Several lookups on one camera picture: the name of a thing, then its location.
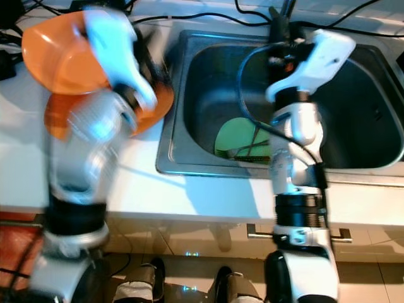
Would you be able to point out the black labelled power brick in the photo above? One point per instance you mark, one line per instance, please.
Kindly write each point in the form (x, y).
(6, 63)

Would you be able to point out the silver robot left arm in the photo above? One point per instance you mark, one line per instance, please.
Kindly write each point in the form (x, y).
(82, 177)

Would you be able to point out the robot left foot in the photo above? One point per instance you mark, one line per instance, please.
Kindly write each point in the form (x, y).
(139, 287)

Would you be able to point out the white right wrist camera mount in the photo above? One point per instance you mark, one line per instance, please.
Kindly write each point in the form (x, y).
(322, 60)

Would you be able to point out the stainless steel sink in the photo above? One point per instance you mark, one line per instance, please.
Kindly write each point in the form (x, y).
(208, 82)

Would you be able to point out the dark metal faucet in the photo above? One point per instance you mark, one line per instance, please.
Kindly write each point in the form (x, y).
(279, 17)

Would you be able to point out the orange plastic bowl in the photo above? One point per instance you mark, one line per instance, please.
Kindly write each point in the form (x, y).
(57, 57)

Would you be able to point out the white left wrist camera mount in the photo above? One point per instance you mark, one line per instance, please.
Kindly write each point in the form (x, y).
(113, 50)

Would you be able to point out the beige base cabinet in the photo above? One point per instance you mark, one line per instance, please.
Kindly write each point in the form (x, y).
(189, 243)

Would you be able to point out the dark metal spoon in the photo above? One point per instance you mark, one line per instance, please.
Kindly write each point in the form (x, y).
(230, 150)

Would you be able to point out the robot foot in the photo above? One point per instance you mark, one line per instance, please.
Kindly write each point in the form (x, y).
(139, 287)
(240, 290)

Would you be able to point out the orange plastic plate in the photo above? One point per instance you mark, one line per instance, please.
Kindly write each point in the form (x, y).
(60, 117)

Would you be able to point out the green plate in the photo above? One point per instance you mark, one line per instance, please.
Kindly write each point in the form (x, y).
(227, 134)

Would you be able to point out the black electronics box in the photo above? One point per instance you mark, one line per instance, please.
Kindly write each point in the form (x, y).
(5, 11)

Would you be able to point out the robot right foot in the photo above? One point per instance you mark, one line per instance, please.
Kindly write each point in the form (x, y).
(240, 290)

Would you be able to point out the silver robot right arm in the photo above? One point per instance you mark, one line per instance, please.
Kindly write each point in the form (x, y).
(297, 170)

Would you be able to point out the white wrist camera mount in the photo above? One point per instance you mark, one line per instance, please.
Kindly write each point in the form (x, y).
(322, 60)
(113, 50)

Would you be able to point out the red plastic bag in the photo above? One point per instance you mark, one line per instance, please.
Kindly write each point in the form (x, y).
(22, 252)

